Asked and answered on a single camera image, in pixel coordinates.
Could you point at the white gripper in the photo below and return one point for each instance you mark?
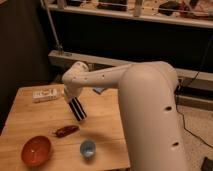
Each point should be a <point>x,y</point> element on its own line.
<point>70,94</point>

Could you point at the black striped eraser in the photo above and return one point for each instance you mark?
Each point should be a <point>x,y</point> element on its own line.
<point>77,109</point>

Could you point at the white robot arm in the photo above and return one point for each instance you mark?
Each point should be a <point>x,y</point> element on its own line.
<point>147,108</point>

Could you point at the blue ceramic cup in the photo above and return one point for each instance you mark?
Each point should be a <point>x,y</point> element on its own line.
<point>88,149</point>

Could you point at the blue cloth piece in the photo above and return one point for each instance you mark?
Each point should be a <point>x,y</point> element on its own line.
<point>99,90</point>

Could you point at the white rectangular box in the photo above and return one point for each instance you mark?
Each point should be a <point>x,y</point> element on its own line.
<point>46,95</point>

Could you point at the metal lamp pole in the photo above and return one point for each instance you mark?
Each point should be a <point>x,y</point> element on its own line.
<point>58,45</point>

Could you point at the brown wrapped candy bar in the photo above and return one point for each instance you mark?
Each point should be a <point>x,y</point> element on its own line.
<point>65,131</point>

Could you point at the orange bowl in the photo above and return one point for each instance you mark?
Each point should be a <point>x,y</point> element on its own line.
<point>36,151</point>

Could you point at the white shelf board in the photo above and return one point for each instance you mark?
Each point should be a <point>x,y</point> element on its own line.
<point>125,15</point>

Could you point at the black box on floor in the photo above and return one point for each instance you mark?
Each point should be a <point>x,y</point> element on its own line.
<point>207,165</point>

